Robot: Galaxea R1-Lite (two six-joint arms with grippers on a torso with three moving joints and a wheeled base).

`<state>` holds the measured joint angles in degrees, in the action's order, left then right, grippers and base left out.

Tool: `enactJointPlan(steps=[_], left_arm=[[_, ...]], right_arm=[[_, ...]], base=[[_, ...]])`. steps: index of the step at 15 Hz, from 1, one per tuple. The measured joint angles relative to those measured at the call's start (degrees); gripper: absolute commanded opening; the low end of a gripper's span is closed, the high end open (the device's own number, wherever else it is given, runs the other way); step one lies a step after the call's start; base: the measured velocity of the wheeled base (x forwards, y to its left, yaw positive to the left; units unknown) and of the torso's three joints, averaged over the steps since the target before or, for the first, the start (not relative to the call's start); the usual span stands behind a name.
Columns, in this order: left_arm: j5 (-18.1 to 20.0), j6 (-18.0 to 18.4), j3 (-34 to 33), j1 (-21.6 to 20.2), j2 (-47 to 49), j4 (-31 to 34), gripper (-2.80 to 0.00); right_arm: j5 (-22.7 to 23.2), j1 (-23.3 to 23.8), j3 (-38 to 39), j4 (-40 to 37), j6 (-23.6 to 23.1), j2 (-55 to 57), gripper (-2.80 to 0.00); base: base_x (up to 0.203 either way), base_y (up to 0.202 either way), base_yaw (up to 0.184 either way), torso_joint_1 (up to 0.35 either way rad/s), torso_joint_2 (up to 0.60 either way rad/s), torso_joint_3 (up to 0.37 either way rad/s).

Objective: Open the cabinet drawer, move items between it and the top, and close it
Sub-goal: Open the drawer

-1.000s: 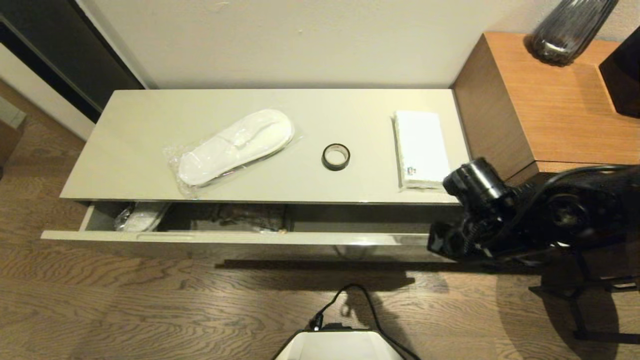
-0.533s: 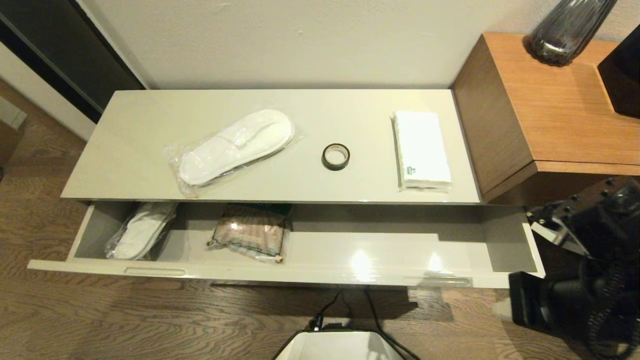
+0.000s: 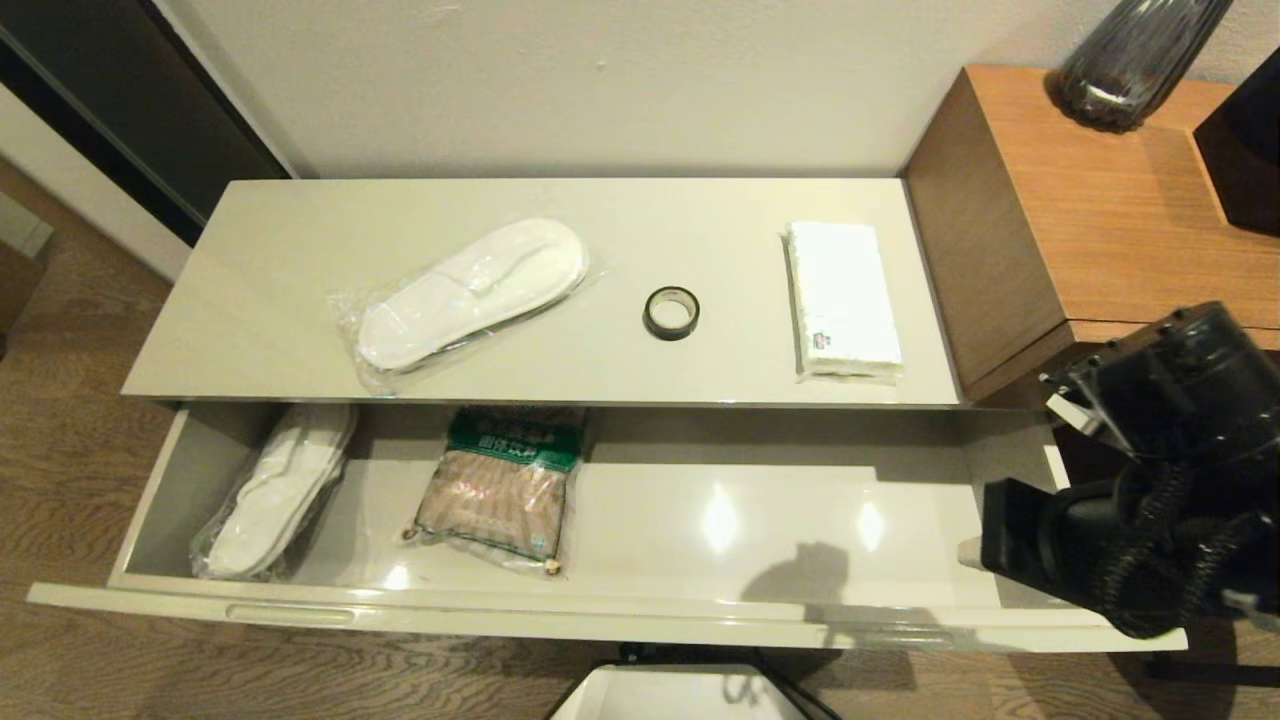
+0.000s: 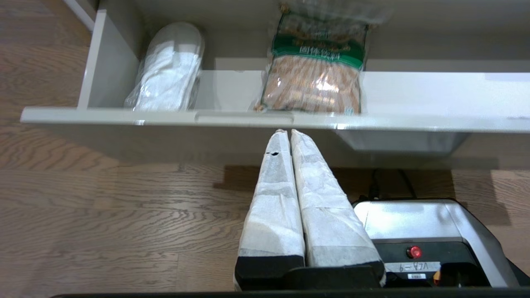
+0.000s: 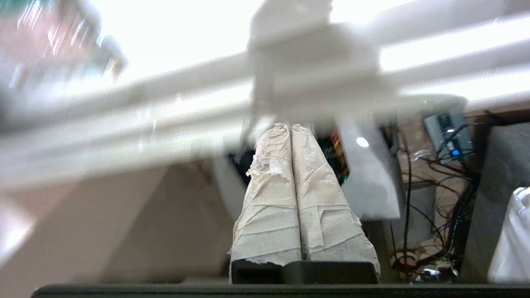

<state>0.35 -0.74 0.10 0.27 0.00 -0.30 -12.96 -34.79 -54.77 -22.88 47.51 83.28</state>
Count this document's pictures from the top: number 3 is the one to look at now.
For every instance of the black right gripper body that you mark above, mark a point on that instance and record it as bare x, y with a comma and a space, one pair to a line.
1030, 540

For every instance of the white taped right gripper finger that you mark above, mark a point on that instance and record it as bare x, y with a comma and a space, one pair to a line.
970, 555

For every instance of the white tissue pack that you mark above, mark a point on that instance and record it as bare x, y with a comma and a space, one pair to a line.
845, 300

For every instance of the black tape roll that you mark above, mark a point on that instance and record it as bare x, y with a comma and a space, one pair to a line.
650, 318

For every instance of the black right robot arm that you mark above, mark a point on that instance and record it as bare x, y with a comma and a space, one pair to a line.
1180, 400

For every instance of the white glossy drawer cabinet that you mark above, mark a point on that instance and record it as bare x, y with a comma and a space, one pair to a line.
720, 220

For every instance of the brown wooden side cabinet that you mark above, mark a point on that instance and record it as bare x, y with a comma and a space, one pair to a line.
1100, 220

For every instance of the black box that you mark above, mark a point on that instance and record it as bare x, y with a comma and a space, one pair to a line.
1250, 150

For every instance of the drink sachet bag green label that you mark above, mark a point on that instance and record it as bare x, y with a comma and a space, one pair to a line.
500, 490

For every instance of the grey ribbed glass vase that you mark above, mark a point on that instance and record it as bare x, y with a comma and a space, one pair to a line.
1130, 60

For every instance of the white slippers in plastic bag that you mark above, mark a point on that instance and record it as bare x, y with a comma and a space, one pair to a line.
470, 295
275, 490

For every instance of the dark door panel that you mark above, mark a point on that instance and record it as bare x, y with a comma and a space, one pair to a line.
120, 90

